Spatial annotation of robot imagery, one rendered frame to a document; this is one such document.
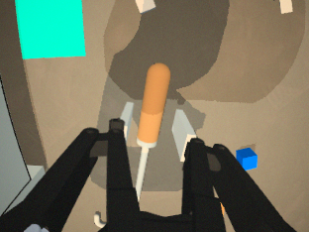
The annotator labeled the teal flat square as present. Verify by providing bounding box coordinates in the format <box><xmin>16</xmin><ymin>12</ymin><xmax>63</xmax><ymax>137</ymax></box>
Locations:
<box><xmin>15</xmin><ymin>0</ymin><xmax>85</xmax><ymax>59</ymax></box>

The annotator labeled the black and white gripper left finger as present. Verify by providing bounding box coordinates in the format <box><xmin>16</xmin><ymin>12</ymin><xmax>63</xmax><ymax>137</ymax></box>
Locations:
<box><xmin>0</xmin><ymin>102</ymin><xmax>145</xmax><ymax>232</ymax></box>

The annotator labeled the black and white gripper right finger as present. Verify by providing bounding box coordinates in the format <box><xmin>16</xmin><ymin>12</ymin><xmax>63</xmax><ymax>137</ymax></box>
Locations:
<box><xmin>172</xmin><ymin>109</ymin><xmax>297</xmax><ymax>232</ymax></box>

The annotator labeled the blue cube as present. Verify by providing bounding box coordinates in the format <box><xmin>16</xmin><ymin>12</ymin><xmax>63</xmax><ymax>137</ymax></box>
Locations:
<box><xmin>236</xmin><ymin>148</ymin><xmax>258</xmax><ymax>170</ymax></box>

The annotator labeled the metal hook with wooden handle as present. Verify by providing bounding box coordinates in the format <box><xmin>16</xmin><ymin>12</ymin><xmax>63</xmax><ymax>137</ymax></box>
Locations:
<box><xmin>136</xmin><ymin>62</ymin><xmax>171</xmax><ymax>201</ymax></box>

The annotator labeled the pale grey flat bar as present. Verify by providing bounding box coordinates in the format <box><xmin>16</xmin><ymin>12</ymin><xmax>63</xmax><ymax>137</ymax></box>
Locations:
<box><xmin>279</xmin><ymin>0</ymin><xmax>292</xmax><ymax>14</ymax></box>

